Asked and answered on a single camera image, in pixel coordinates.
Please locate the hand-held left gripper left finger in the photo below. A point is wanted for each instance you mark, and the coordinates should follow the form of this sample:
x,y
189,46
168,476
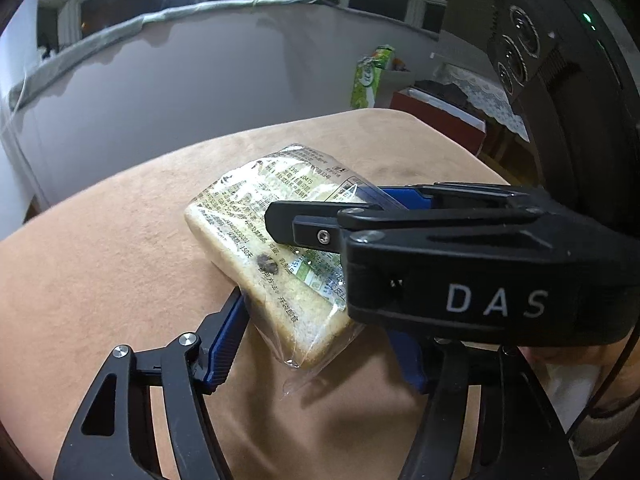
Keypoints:
x,y
225,340

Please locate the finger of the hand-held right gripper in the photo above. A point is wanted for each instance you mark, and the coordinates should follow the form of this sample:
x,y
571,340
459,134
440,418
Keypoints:
x,y
387,194
310,210

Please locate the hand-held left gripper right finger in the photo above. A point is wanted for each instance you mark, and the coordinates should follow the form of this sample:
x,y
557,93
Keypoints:
x,y
405,355

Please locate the bagged sliced bread loaf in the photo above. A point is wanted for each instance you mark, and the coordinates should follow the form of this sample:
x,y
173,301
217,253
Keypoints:
x,y
240,210

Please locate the person's right forearm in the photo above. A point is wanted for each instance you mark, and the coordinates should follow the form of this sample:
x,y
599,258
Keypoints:
x,y
575,390

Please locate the dark red cabinet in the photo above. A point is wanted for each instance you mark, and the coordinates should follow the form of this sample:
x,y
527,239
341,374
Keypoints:
x,y
440,120

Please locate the green drink carton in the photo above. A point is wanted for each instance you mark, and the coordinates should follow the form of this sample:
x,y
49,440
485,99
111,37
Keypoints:
x,y
367,85

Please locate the white lace cloth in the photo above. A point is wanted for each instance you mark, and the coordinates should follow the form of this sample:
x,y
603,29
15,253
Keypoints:
x,y
480,95

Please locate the white framed window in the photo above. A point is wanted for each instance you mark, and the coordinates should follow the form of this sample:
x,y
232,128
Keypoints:
x,y
115,10

